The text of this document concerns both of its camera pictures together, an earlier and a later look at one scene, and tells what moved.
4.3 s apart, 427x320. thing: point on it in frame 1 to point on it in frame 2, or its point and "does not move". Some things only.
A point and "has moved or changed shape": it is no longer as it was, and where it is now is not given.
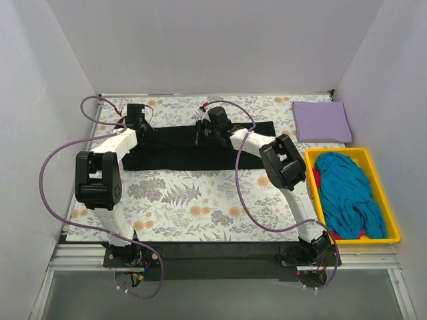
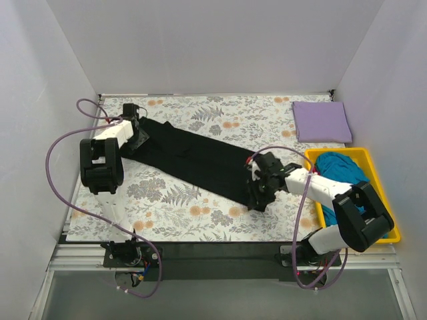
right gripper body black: x=201 y=134 to x=257 y=192
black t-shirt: x=175 y=149 has moved or changed shape
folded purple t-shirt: x=322 y=122 does not move
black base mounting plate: x=224 y=261 does not move
